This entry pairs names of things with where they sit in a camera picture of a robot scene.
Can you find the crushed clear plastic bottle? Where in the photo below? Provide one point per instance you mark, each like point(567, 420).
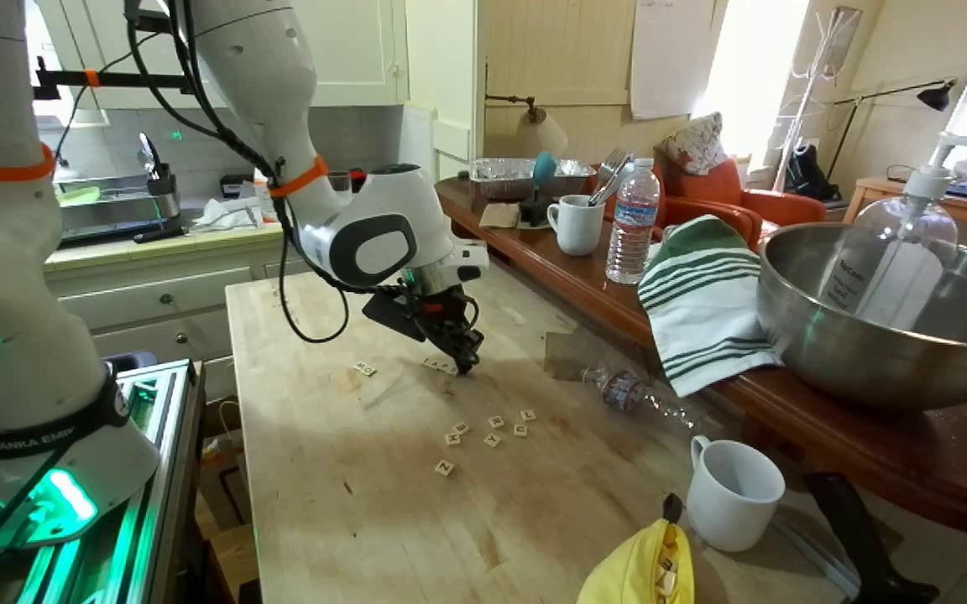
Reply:
point(621, 391)

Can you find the green striped dish towel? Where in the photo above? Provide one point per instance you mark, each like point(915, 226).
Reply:
point(698, 293)

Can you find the white letter tile P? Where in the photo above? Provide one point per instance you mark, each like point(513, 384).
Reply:
point(365, 370)

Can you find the orange armchair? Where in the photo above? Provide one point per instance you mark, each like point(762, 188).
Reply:
point(753, 212)

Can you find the white mug with spoons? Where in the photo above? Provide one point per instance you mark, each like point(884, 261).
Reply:
point(574, 223)

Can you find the steel mixing bowl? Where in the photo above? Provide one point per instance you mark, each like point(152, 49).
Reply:
point(847, 357)

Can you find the dark wooden side table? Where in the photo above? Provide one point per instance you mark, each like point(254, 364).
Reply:
point(911, 457)

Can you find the clear plastic water bottle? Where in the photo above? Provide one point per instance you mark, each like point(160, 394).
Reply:
point(633, 219)

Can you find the white letter tile A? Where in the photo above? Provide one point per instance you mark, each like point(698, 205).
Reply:
point(438, 364)

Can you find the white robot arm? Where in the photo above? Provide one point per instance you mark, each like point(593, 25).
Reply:
point(69, 445)

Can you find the white mug near banana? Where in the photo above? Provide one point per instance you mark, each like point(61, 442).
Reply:
point(734, 492)

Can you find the yellow banana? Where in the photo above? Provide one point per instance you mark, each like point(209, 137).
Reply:
point(644, 567)

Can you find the soap pump bottle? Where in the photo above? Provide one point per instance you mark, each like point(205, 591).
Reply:
point(889, 261)

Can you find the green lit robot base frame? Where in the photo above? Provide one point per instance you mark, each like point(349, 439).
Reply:
point(98, 526)

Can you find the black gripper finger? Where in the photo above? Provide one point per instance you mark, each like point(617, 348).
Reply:
point(452, 345)
point(466, 355)

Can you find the white letter tile L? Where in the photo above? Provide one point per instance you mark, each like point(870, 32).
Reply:
point(443, 468)

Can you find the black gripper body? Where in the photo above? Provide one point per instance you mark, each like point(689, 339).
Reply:
point(419, 317)

